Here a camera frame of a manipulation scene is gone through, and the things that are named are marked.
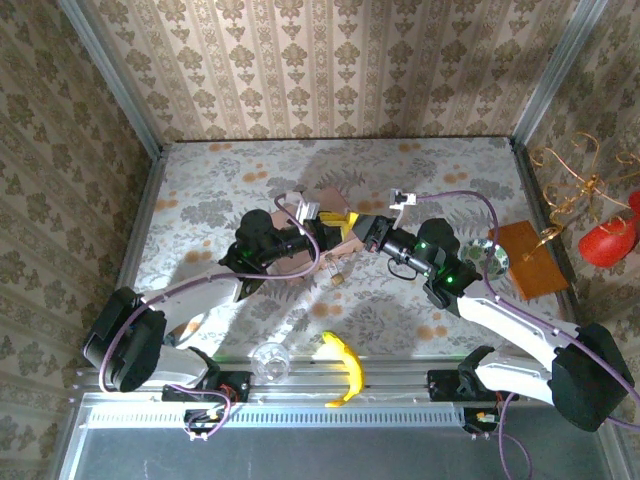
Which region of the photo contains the pink illustrated card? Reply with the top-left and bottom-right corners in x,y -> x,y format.
268,186 -> 365,282

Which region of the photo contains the green patterned ceramic bowl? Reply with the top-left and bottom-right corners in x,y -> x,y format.
459,238 -> 511,291

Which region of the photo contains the brown wooden board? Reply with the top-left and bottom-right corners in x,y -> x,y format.
488,219 -> 571,302

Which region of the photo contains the clear glass cup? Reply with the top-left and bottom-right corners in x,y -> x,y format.
251,342 -> 292,385

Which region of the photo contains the yellow banana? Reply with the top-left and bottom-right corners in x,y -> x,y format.
320,330 -> 366,409

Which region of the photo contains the black right connector box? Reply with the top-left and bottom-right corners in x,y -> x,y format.
462,407 -> 502,435

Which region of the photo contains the black connector box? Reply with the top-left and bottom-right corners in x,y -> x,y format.
183,407 -> 227,434
462,407 -> 502,435

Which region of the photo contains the red round ornament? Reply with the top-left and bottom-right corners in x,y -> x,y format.
578,190 -> 640,269

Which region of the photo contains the black left connector box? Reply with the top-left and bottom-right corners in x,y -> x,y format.
183,407 -> 227,434

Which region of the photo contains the aluminium rail across table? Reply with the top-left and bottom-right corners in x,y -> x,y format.
72,353 -> 551,402

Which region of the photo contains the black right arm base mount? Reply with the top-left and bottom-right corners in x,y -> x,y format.
427,368 -> 520,404

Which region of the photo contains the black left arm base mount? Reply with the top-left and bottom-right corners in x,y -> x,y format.
160,368 -> 253,404

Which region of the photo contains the gold wire stand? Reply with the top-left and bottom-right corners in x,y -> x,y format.
522,130 -> 640,264

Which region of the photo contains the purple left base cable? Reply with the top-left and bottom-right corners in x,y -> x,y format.
167,383 -> 234,442

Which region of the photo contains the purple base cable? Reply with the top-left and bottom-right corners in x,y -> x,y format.
496,392 -> 534,480
167,383 -> 234,442

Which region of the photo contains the slotted grey cable duct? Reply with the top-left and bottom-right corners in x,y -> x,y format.
85,402 -> 467,431

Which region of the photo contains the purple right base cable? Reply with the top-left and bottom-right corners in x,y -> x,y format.
496,392 -> 534,480

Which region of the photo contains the aluminium corner post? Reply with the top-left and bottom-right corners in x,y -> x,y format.
56,0 -> 164,157
512,0 -> 610,146

